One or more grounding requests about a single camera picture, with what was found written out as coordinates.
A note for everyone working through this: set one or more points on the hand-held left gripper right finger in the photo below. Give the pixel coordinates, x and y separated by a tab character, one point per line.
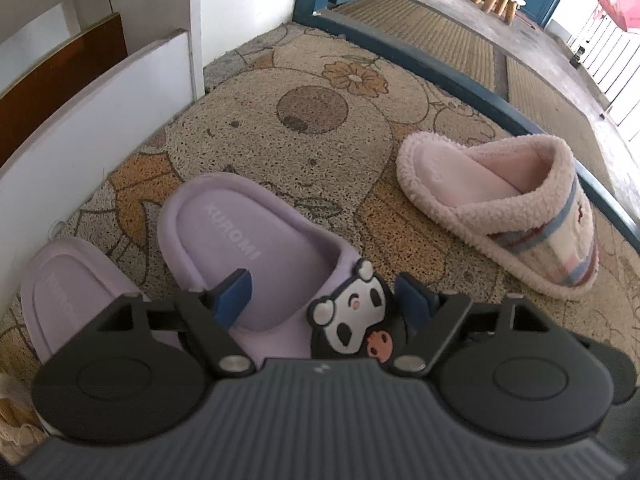
412	300

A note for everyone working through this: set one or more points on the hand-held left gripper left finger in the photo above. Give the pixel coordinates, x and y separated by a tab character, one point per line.
235	295

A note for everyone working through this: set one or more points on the purple slide slipper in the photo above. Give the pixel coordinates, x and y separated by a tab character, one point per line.
65	285
235	235

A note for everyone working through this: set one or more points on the pink plaid plush slipper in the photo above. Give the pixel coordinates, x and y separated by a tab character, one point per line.
500	195

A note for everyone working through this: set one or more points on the white shoe cabinet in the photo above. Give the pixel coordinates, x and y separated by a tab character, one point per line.
90	125

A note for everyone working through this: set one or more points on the cream bow fluffy slipper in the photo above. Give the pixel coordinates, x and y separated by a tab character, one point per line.
10	405

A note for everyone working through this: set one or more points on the printed cartoon doormat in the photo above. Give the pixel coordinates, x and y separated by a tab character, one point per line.
325	160

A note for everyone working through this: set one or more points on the woven straw mat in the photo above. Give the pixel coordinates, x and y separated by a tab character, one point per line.
425	35

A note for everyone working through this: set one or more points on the small dark jar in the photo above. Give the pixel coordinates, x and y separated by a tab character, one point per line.
577	55

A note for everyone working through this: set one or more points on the white railing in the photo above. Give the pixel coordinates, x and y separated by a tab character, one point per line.
615	60

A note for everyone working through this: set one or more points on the pink umbrella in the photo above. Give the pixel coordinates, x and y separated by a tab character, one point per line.
617	7

